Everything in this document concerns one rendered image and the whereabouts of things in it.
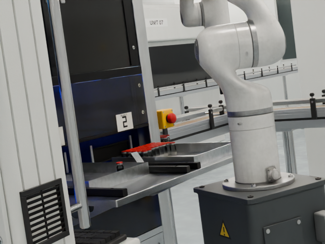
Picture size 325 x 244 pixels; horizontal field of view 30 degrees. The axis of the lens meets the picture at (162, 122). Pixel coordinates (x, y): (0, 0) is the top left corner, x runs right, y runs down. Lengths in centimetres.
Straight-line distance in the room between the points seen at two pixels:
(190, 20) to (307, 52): 156
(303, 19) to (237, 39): 190
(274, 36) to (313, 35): 185
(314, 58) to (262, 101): 187
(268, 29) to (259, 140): 28
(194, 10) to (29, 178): 97
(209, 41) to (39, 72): 51
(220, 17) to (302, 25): 151
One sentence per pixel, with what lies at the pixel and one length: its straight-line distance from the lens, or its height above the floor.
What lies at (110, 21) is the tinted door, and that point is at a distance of 218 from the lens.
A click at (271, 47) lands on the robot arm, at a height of 121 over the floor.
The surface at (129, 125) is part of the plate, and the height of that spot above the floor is 100.
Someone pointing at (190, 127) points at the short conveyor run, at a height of 92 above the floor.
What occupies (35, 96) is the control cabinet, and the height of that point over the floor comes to 117.
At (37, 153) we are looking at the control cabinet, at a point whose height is 106.
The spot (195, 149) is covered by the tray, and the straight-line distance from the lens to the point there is 216.
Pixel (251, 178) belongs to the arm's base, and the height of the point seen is 88.
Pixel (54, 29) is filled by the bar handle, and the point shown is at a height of 130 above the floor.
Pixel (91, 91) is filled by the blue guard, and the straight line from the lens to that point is 206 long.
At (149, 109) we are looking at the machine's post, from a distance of 228.
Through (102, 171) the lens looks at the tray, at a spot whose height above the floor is 89.
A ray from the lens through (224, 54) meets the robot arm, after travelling 153.
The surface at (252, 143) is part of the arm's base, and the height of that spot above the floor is 98.
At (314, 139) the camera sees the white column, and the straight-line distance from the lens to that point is 346.
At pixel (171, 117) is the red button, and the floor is 100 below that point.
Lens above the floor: 119
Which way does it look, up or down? 5 degrees down
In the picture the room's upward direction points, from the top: 7 degrees counter-clockwise
